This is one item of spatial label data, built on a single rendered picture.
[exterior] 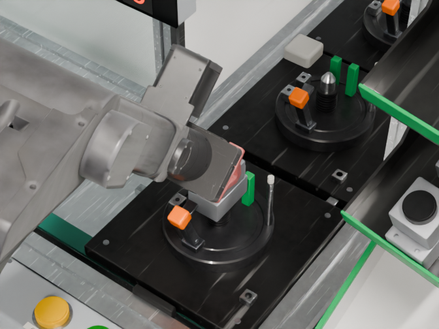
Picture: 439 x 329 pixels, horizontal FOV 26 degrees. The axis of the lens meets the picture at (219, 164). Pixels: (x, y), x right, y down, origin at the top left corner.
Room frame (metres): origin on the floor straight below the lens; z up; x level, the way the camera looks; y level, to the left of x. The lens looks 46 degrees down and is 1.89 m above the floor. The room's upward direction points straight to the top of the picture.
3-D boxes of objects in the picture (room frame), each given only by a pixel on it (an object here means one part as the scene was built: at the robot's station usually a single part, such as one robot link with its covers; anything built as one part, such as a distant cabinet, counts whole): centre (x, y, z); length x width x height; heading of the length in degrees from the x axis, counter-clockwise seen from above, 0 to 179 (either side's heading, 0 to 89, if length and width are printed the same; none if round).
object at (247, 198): (0.80, -0.04, 1.01); 0.01 x 0.01 x 0.05; 54
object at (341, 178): (0.86, -0.16, 0.98); 0.02 x 0.02 x 0.01; 54
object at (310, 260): (0.77, 0.00, 0.96); 0.24 x 0.24 x 0.02; 54
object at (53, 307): (0.65, 0.20, 0.96); 0.04 x 0.04 x 0.02
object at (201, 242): (0.73, 0.03, 0.99); 0.02 x 0.02 x 0.01; 54
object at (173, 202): (0.79, 0.05, 1.00); 0.02 x 0.01 x 0.02; 144
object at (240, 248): (0.77, 0.00, 0.98); 0.14 x 0.14 x 0.02
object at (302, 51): (0.98, -0.15, 1.01); 0.24 x 0.24 x 0.13; 54
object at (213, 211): (0.78, 0.00, 1.06); 0.08 x 0.04 x 0.07; 144
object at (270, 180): (0.77, -0.06, 1.03); 0.01 x 0.01 x 0.08
